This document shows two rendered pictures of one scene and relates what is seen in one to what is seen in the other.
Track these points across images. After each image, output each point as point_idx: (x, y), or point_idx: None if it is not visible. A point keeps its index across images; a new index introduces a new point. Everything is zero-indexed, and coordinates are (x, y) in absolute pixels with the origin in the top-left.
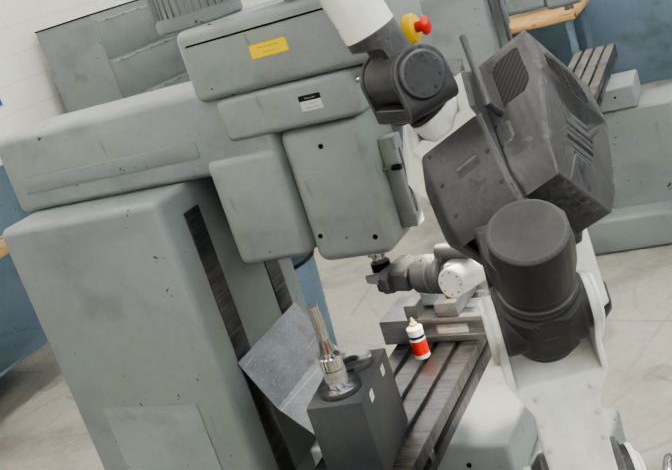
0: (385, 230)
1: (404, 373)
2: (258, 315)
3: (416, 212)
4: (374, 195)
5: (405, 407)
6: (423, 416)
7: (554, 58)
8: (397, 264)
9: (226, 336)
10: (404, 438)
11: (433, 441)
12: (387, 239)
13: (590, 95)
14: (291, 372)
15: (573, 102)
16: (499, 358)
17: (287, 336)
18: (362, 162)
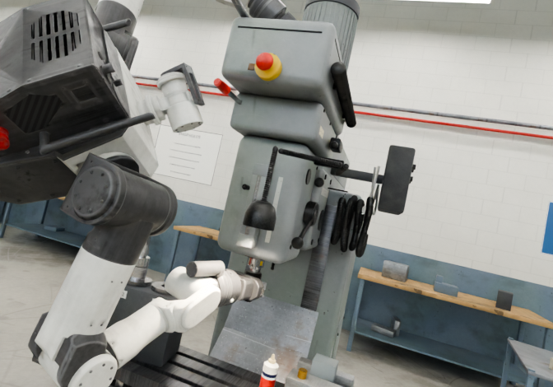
0: (220, 227)
1: (240, 381)
2: (277, 286)
3: (242, 234)
4: (227, 197)
5: (183, 370)
6: (159, 374)
7: (80, 21)
8: (240, 274)
9: (243, 269)
10: (141, 365)
11: (129, 380)
12: (219, 235)
13: (66, 66)
14: (257, 328)
15: (13, 46)
16: None
17: (284, 315)
18: (234, 170)
